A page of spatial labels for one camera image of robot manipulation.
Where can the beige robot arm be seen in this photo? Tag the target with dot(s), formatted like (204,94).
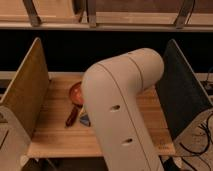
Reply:
(109,89)

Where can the blue small object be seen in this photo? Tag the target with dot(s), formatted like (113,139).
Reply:
(84,119)

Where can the right dark side panel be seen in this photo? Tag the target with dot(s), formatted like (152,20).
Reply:
(183,99)

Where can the left wooden side panel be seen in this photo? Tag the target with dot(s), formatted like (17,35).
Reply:
(23,98)

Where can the wooden shelf with brackets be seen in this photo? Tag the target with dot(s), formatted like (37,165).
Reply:
(111,15)

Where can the red-brown handle utensil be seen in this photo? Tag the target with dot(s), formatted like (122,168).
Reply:
(72,117)

